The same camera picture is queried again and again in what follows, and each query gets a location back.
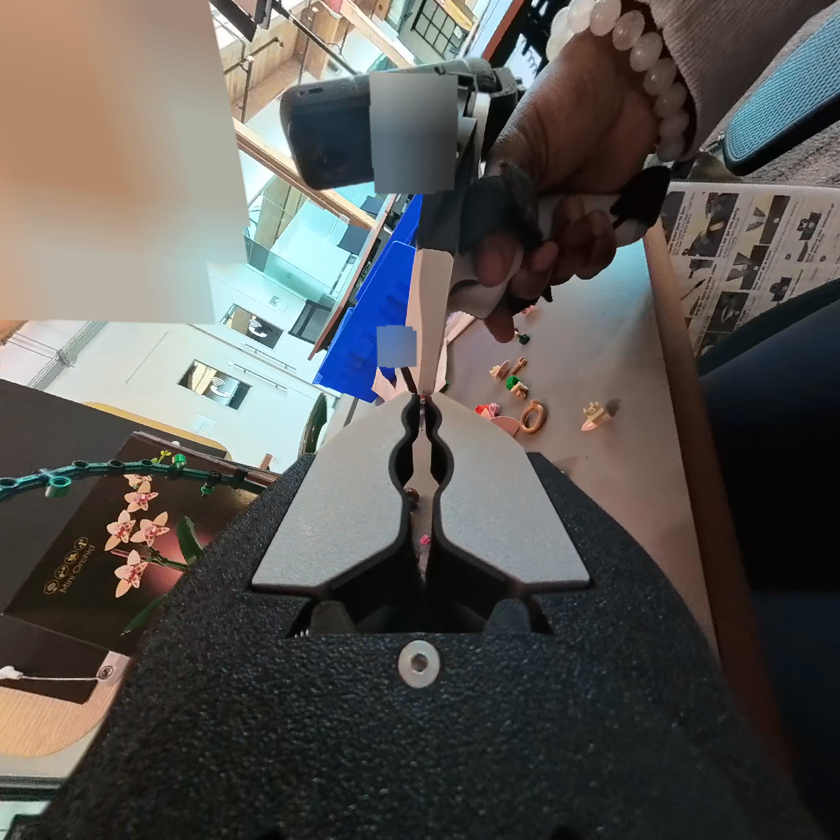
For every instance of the person's right forearm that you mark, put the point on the person's right forearm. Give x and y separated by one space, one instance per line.
695 65

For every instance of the pink petal toy piece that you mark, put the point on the pink petal toy piece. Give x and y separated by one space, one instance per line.
592 418

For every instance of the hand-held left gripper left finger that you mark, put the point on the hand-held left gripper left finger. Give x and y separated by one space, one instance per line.
341 512

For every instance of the pale wooden table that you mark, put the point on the pale wooden table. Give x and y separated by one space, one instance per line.
39 728

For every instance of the blue mesh chair part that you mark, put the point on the blue mesh chair part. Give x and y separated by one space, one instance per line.
787 111

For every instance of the dark wall sign with handset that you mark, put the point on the dark wall sign with handset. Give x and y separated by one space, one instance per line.
216 386
259 328

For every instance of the blue plastic bin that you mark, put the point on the blue plastic bin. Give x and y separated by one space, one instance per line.
387 262

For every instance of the wooden handrail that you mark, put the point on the wooden handrail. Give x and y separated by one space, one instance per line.
295 170

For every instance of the tan curved toy piece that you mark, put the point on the tan curved toy piece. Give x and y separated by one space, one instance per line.
502 371

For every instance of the pink dome toy piece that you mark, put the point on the pink dome toy piece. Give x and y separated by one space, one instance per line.
504 424

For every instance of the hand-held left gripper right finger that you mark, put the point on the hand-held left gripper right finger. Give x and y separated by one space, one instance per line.
505 518

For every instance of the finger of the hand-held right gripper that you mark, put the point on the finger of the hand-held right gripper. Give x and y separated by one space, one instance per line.
430 295

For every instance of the large black box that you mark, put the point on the large black box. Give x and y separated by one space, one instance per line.
39 492

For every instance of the black flat box with emblem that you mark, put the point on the black flat box with emblem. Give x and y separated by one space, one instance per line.
46 643

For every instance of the printed instruction sheet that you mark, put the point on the printed instruction sheet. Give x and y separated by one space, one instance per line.
754 243

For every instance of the black orchid print box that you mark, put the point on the black orchid print box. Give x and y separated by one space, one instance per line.
79 577

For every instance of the tan and white toy piece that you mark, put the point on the tan and white toy piece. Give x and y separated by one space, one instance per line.
516 388

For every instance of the grey desk with wooden edge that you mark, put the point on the grey desk with wooden edge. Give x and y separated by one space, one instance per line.
590 328

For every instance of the person's right hand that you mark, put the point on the person's right hand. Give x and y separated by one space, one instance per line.
577 131

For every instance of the green toy brick stem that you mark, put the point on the green toy brick stem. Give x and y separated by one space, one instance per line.
98 465

